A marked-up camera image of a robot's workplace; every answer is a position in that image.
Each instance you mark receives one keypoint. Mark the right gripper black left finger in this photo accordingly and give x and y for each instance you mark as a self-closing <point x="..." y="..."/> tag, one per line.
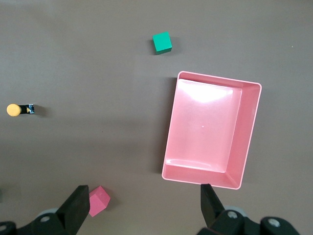
<point x="71" y="213"/>

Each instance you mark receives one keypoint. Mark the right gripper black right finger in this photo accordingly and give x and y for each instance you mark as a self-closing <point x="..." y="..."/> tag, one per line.
<point x="212" y="210"/>

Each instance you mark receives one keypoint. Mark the orange capped black push button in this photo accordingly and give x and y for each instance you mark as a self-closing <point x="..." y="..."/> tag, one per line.
<point x="13" y="110"/>

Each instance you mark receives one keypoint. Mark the pink cube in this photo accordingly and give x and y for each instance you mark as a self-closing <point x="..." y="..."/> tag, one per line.
<point x="99" y="199"/>

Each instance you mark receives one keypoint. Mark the pink plastic bin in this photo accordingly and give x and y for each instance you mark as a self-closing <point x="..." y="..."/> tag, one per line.
<point x="203" y="132"/>

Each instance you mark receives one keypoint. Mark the brown table cover mat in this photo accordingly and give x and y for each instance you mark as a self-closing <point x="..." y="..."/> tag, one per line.
<point x="97" y="73"/>

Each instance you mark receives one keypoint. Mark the green cube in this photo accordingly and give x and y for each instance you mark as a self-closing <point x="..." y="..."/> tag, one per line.
<point x="162" y="42"/>

